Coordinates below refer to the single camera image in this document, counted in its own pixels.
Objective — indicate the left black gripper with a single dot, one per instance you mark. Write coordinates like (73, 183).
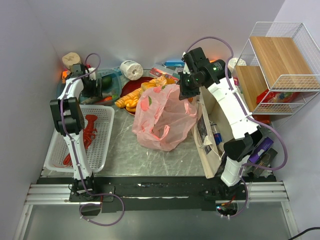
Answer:
(94, 87)

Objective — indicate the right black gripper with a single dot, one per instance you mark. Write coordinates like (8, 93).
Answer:
(187, 90)

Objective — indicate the pink plastic grocery bag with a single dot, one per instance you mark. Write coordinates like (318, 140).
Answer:
(162, 120)

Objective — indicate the Pocari Sweat water bottle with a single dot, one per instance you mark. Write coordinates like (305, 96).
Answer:
(214, 129)

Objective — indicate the beige canvas tote bag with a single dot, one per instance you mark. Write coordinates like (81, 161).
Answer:
(210, 132)

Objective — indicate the Red Bull can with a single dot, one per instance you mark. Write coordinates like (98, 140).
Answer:
(218, 138)

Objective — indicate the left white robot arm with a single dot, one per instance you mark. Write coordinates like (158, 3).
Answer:
(69, 121)

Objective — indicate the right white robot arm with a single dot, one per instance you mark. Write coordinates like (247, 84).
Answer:
(215, 76)

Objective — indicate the teal plastic tray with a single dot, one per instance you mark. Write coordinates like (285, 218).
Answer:
(113, 80)

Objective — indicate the toy carrot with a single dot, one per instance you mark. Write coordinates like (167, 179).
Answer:
(108, 98)

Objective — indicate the croissant bread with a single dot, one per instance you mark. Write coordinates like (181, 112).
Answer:
(156, 82)

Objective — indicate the blue flat box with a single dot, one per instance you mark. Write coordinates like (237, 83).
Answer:
(175, 63)

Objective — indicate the orange box under roll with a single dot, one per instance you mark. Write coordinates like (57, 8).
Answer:
(64, 76)

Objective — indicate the brown toilet paper roll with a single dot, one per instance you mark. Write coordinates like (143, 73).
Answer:
(70, 59)

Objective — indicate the red toothpaste box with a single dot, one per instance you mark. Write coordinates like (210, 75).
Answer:
(167, 74)

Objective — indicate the twisted orange bread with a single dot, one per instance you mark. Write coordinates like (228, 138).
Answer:
(130, 100)

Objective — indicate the red round plate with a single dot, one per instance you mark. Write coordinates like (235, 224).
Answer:
(130, 87)

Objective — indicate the red toy lobster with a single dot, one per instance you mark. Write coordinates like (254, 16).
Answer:
(88, 136)

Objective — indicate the white toilet paper roll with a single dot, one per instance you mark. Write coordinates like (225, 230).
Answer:
(131, 70)

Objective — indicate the white paper cup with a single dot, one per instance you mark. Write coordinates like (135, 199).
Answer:
(233, 62)

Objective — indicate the white perforated plastic basket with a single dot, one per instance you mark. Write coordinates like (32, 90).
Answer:
(96, 152)

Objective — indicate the red candy bag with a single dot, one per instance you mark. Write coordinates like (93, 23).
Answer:
(276, 97)

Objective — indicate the red snack packet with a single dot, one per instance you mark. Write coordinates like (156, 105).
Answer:
(262, 118)

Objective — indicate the purple box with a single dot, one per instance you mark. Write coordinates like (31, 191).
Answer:
(260, 150)

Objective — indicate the white wire shelf rack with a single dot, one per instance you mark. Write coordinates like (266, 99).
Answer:
(280, 57)

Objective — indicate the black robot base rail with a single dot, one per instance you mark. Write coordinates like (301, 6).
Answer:
(147, 193)

